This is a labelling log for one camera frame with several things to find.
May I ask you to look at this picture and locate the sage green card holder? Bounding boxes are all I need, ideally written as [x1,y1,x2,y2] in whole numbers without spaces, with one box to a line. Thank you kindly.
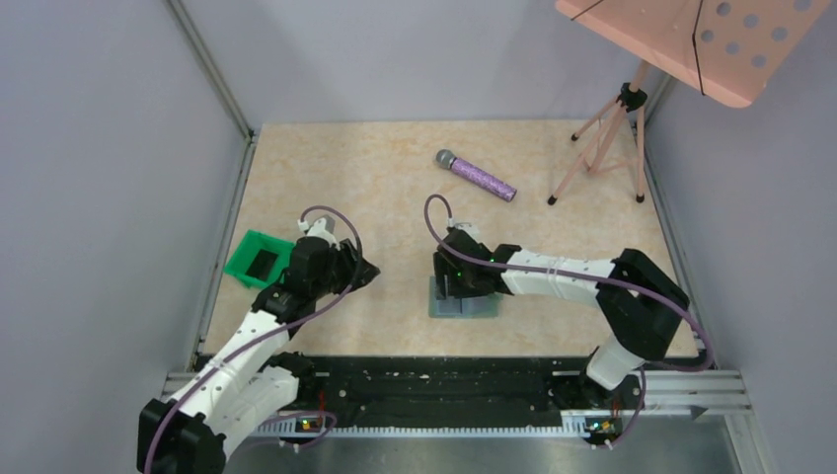
[427,276,502,319]

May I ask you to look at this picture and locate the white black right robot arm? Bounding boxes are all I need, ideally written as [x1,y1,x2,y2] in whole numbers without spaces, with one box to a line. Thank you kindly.
[432,227,690,392]

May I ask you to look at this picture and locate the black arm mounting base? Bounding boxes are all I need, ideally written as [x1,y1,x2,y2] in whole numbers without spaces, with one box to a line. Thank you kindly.
[268,355,642,429]

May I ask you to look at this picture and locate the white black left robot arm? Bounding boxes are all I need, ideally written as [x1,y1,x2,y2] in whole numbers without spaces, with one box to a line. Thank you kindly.
[137,236,380,473]

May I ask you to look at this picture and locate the green plastic bin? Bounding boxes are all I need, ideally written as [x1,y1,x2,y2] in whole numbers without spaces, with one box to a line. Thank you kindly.
[224,229,295,289]

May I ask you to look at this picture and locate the purple glitter microphone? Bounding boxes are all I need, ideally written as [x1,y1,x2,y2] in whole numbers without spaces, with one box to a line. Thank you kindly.
[434,149,517,202]

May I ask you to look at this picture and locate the pink music stand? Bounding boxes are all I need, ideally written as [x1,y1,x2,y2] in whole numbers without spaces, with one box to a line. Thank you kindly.
[548,0,831,204]

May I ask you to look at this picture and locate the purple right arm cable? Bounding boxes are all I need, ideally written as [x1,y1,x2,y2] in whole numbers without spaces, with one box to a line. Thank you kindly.
[423,194,718,452]

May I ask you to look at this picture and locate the aluminium front rail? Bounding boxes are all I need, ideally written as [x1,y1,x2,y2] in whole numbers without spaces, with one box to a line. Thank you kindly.
[137,355,773,473]

